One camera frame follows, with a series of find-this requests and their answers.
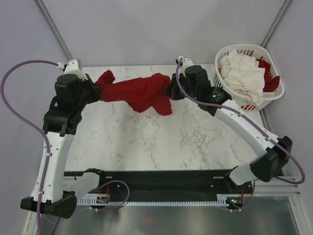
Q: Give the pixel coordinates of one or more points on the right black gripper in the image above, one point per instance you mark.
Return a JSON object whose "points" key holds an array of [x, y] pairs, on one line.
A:
{"points": [[172, 91]]}

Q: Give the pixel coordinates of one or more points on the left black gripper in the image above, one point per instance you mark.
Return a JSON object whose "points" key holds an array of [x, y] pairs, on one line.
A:
{"points": [[96, 90]]}

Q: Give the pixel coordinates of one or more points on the red t shirt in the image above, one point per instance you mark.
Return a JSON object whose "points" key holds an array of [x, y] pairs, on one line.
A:
{"points": [[139, 93]]}

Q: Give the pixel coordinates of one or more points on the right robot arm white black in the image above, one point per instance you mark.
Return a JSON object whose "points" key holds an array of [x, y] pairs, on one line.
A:
{"points": [[271, 151]]}

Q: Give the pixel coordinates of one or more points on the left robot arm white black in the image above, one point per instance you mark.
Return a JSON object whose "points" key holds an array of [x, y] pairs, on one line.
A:
{"points": [[54, 193]]}

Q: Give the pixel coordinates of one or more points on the white t shirt pile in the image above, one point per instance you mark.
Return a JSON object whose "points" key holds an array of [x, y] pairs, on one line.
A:
{"points": [[241, 73]]}

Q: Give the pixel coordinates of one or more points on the white laundry basket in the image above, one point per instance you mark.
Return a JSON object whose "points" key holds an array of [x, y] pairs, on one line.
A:
{"points": [[259, 53]]}

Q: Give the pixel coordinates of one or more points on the red cloth in basket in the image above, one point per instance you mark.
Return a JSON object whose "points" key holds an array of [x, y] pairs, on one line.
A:
{"points": [[271, 84]]}

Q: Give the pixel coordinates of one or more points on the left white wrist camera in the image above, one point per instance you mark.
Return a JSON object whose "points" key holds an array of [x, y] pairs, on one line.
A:
{"points": [[72, 66]]}

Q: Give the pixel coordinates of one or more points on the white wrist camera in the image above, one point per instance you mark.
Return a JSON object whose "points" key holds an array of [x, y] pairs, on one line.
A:
{"points": [[183, 64], [72, 66]]}

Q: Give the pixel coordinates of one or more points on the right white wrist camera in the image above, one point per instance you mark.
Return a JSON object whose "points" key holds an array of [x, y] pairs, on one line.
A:
{"points": [[183, 64]]}

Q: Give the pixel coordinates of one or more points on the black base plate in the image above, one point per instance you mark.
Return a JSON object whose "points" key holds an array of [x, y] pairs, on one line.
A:
{"points": [[120, 191]]}

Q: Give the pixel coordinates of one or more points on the left aluminium corner post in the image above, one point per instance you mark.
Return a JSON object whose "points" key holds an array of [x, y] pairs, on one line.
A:
{"points": [[53, 28]]}

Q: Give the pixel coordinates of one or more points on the aluminium corner post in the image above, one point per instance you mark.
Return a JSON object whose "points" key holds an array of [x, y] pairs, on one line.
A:
{"points": [[276, 22], [53, 28]]}

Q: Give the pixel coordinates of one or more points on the white slotted cable duct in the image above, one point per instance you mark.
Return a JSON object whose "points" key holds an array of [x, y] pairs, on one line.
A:
{"points": [[101, 201]]}

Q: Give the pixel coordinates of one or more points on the right aluminium corner post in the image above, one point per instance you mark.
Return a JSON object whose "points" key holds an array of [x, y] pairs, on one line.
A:
{"points": [[276, 22]]}

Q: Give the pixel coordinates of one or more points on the aluminium rail frame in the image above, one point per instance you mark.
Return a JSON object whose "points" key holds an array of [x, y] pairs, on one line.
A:
{"points": [[281, 188]]}

